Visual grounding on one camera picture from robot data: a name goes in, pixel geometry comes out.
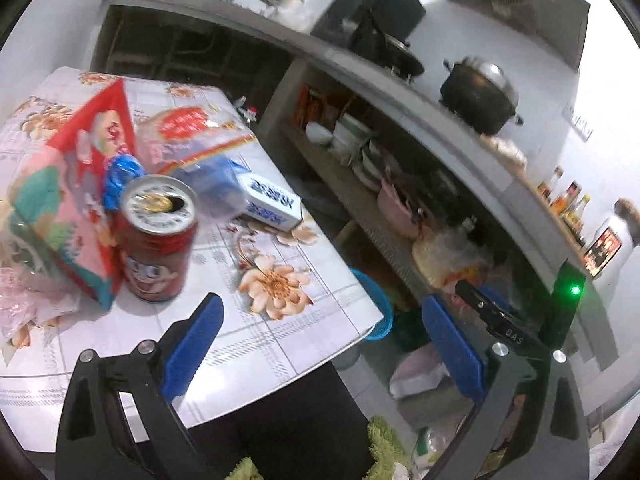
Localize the red and pink carton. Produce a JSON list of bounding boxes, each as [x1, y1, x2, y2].
[[7, 79, 138, 309]]

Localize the blue and white box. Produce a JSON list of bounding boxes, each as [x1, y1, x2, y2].
[[197, 157, 303, 233]]

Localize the pink and white sack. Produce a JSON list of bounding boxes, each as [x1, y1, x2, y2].
[[390, 345, 451, 401]]

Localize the grey range hood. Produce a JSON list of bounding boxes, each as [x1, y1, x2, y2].
[[435, 0, 591, 68]]

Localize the white bowl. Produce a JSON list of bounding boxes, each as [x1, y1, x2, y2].
[[305, 121, 335, 146]]

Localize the pink plastic basin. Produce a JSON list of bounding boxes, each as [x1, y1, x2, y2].
[[376, 177, 426, 240]]

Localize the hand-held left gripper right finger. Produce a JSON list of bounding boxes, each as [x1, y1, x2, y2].
[[421, 294, 591, 480]]

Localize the red drink can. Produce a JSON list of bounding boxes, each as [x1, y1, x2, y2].
[[114, 175, 200, 303]]

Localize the clear bag with red label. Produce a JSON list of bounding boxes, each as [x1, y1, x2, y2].
[[136, 106, 261, 221]]

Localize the floral tablecloth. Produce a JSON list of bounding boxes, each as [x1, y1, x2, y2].
[[0, 66, 385, 453]]

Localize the person's black pants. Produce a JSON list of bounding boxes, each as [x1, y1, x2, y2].
[[185, 360, 376, 480]]

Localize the concrete kitchen counter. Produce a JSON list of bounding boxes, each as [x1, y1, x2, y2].
[[102, 0, 621, 376]]

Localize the red seasoning packets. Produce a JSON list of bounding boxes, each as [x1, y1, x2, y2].
[[295, 82, 333, 128]]

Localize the blue plastic basket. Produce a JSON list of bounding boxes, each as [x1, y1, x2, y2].
[[350, 268, 396, 343]]

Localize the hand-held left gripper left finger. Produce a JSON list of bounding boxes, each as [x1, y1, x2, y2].
[[55, 292, 226, 480]]

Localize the plastic bottle with red cap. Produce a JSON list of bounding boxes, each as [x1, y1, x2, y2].
[[235, 96, 261, 123]]

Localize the black pot with lid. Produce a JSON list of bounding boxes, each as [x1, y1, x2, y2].
[[440, 56, 525, 136]]

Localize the black wok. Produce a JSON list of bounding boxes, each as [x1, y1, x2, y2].
[[382, 32, 426, 83]]

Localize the dark green bag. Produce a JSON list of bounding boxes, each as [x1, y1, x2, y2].
[[395, 310, 426, 351]]

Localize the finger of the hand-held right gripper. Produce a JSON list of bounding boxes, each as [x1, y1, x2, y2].
[[455, 280, 549, 360]]

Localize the red printed packet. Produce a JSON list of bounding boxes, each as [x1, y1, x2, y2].
[[582, 227, 623, 278]]

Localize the beige cloth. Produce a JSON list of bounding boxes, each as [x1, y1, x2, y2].
[[480, 132, 528, 171]]

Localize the white wall socket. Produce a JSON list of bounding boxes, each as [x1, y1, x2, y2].
[[562, 105, 593, 141]]

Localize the blue foil wrapper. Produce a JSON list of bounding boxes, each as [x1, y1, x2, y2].
[[102, 154, 146, 211]]

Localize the stack of plates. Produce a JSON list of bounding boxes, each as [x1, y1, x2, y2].
[[352, 140, 401, 191]]

